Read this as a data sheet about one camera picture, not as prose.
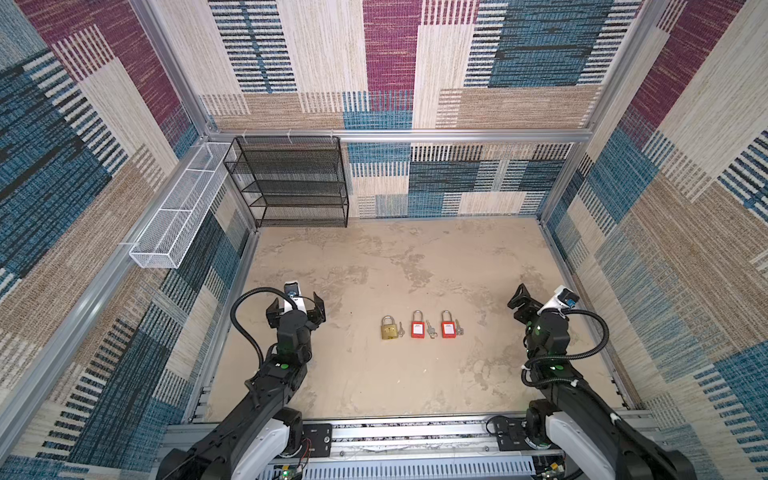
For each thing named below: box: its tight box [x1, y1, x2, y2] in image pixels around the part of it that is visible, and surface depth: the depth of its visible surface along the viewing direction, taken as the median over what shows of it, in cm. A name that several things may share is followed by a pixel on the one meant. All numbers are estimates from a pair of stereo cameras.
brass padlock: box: [381, 314, 398, 340], surface depth 93 cm
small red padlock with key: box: [441, 310, 457, 339], surface depth 93 cm
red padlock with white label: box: [411, 309, 425, 339], surface depth 91 cm
